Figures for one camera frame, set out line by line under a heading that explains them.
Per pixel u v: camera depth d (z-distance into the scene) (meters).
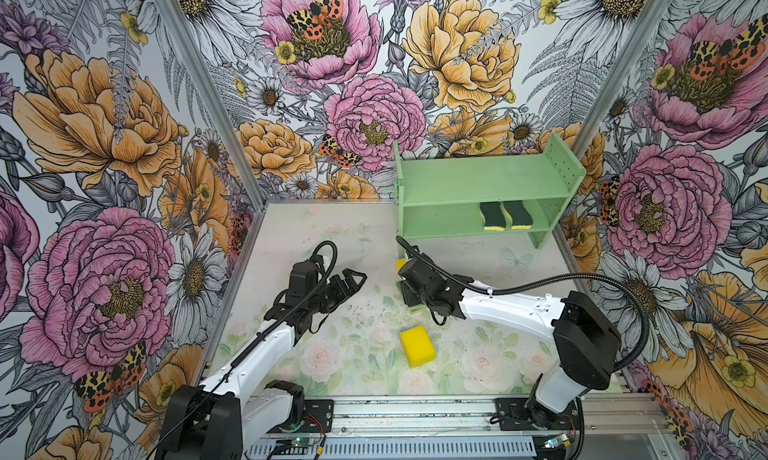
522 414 0.75
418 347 0.82
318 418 0.74
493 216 0.99
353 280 0.75
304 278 0.64
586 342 0.45
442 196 0.84
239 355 0.48
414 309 0.91
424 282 0.65
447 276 0.63
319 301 0.70
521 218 0.97
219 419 0.40
